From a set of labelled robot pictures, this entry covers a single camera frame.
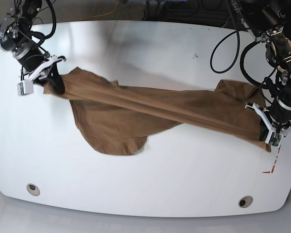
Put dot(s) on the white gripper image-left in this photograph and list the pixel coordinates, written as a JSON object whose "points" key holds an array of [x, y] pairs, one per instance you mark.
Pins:
{"points": [[42, 70]]}

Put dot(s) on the grey table grommet right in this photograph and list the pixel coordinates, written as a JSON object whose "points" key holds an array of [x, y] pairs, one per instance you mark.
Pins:
{"points": [[245, 202]]}

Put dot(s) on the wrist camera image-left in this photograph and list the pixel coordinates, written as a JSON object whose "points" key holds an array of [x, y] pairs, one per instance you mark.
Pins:
{"points": [[25, 87]]}

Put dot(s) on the red tape rectangle marking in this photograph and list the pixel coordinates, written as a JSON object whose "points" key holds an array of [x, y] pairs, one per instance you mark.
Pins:
{"points": [[274, 164]]}

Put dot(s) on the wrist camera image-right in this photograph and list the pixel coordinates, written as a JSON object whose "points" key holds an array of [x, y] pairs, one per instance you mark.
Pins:
{"points": [[274, 139]]}

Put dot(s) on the brown t-shirt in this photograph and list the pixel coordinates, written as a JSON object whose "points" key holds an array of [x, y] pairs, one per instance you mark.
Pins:
{"points": [[117, 120]]}

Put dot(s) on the grey table grommet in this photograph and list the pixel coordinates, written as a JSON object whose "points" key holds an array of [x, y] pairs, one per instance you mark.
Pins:
{"points": [[245, 202], [33, 190]]}

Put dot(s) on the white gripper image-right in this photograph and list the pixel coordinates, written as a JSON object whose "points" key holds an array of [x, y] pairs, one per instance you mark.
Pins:
{"points": [[276, 117]]}

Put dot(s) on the grey table grommet left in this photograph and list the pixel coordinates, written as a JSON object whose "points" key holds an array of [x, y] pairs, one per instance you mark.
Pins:
{"points": [[33, 190]]}

